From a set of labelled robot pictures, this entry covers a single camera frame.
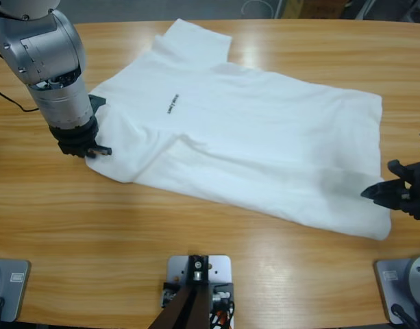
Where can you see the white t-shirt with black logo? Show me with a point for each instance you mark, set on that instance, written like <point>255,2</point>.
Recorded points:
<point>247,137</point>

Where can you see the brown cardboard box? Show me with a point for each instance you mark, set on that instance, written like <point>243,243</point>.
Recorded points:
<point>316,8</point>

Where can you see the round grey base disc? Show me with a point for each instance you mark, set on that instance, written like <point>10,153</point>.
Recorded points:
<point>418,277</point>

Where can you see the white mounting block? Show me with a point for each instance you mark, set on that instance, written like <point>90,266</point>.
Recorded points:
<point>220,267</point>

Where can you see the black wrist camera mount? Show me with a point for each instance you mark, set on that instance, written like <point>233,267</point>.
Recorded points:
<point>96,102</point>

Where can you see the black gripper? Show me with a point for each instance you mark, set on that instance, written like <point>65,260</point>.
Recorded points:
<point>418,192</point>
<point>76,140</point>

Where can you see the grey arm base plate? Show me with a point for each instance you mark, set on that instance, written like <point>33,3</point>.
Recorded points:
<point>389,284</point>
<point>14,284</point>

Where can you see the dark background equipment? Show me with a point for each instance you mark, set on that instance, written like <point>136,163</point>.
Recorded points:
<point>384,10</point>

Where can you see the dark camera post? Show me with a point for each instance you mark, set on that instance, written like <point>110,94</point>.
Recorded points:
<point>192,305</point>

